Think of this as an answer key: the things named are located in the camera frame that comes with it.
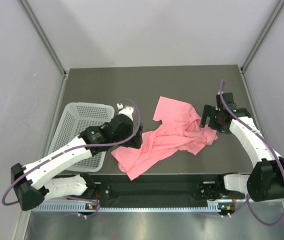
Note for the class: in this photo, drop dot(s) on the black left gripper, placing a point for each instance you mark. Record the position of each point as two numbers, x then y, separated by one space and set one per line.
136 140

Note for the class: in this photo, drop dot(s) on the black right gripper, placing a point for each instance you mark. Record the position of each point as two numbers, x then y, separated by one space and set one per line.
208 111

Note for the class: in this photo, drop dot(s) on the pink t shirt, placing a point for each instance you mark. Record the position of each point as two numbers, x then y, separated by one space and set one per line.
180 130

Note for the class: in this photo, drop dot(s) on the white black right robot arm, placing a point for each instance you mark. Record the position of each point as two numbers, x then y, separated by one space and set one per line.
266 181

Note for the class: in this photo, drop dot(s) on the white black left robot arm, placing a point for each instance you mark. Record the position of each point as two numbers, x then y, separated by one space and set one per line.
40 181

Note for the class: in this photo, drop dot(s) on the white perforated plastic basket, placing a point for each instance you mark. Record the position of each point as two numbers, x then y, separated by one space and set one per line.
76 117

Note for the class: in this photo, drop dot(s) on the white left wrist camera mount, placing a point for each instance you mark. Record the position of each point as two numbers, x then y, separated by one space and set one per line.
126 110

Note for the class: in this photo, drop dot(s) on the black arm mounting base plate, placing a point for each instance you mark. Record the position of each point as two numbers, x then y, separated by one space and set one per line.
157 190

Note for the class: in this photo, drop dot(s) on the aluminium frame post right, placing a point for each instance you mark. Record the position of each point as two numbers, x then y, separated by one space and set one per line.
275 13

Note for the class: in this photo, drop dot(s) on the aluminium frame post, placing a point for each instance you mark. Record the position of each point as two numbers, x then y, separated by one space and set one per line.
42 35
275 13

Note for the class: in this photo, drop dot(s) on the aluminium frame post left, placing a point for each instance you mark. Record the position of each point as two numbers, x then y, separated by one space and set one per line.
42 35

